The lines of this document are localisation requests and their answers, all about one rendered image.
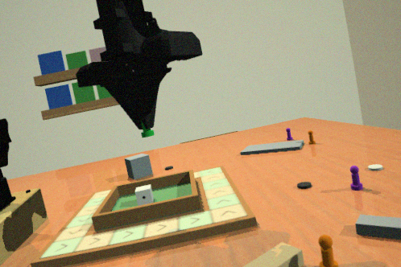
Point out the grey die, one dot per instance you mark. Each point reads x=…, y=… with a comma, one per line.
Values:
x=144, y=195

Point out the orange game pawn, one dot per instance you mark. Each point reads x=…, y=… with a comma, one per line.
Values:
x=325, y=243
x=311, y=141

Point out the purple game pawn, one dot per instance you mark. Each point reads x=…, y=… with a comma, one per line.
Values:
x=356, y=185
x=289, y=138

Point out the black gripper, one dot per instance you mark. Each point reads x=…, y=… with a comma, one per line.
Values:
x=127, y=40

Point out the white flat disc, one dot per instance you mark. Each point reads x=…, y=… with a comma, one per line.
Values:
x=375, y=167

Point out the green game pawn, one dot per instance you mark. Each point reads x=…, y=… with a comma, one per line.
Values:
x=146, y=132

